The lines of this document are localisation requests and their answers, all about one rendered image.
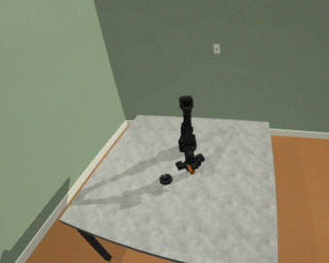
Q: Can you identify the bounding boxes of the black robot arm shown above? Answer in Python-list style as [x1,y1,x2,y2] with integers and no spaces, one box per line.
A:
[179,95,201,170]

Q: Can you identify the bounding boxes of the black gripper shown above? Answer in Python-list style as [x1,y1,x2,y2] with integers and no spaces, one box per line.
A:
[175,154,205,171]

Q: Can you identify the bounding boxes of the orange tapered knob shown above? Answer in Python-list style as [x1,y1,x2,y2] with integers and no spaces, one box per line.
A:
[188,165,195,174]

